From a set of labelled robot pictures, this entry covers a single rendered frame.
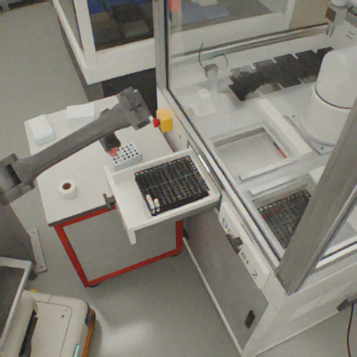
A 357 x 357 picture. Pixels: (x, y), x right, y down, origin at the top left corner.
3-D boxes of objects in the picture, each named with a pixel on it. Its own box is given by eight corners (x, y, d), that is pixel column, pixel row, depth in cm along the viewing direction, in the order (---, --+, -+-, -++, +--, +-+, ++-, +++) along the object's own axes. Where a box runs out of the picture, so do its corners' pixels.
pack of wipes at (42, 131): (56, 139, 168) (54, 131, 165) (37, 147, 165) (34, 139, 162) (47, 119, 176) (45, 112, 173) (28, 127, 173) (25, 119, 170)
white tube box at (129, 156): (115, 171, 156) (114, 166, 153) (107, 158, 161) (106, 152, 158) (142, 159, 160) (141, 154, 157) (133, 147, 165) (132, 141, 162)
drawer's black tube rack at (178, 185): (151, 220, 132) (151, 209, 127) (135, 183, 143) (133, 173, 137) (208, 199, 138) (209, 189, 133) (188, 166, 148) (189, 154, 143)
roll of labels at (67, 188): (59, 199, 147) (56, 194, 144) (61, 186, 151) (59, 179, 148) (76, 198, 147) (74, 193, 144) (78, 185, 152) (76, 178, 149)
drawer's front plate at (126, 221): (131, 245, 128) (127, 229, 120) (107, 183, 145) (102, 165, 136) (136, 243, 129) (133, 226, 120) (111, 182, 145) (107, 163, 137)
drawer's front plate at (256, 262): (259, 289, 118) (265, 275, 109) (218, 219, 135) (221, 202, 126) (263, 287, 119) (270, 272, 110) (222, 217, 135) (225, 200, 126)
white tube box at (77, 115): (68, 127, 173) (65, 118, 169) (69, 114, 178) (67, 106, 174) (95, 123, 174) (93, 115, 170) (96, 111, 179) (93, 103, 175)
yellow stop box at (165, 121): (161, 133, 159) (160, 121, 153) (154, 123, 163) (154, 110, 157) (172, 130, 160) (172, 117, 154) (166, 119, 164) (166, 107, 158)
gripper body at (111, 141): (111, 131, 153) (108, 117, 147) (122, 147, 148) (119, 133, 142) (97, 136, 151) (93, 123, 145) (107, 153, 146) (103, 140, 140)
